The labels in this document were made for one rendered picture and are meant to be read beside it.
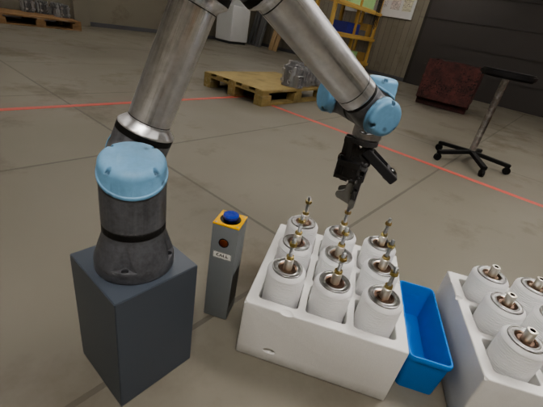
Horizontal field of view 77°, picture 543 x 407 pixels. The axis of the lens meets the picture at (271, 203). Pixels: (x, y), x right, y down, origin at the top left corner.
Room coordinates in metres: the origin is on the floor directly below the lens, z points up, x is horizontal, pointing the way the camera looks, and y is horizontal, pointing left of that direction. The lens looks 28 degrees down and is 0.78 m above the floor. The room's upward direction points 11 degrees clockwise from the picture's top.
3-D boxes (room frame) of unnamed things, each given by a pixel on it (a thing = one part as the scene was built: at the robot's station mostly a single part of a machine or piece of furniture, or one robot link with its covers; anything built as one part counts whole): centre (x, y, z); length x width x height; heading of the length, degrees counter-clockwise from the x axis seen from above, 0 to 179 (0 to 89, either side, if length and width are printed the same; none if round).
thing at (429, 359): (0.73, -0.48, 0.06); 0.30 x 0.11 x 0.12; 171
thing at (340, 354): (0.76, -0.20, 0.09); 0.39 x 0.39 x 0.18; 81
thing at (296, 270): (0.67, -0.07, 0.25); 0.08 x 0.08 x 0.01
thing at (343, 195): (0.87, -0.20, 0.38); 0.06 x 0.03 x 0.09; 74
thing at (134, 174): (0.54, 0.25, 0.47); 0.13 x 0.12 x 0.14; 24
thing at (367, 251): (0.86, -0.34, 0.16); 0.10 x 0.10 x 0.18
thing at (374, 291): (0.63, -0.30, 0.25); 0.08 x 0.08 x 0.01
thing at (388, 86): (0.88, -0.21, 0.64); 0.09 x 0.08 x 0.11; 114
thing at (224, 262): (0.74, 0.09, 0.16); 0.07 x 0.07 x 0.31; 81
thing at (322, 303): (0.65, -0.19, 0.16); 0.10 x 0.10 x 0.18
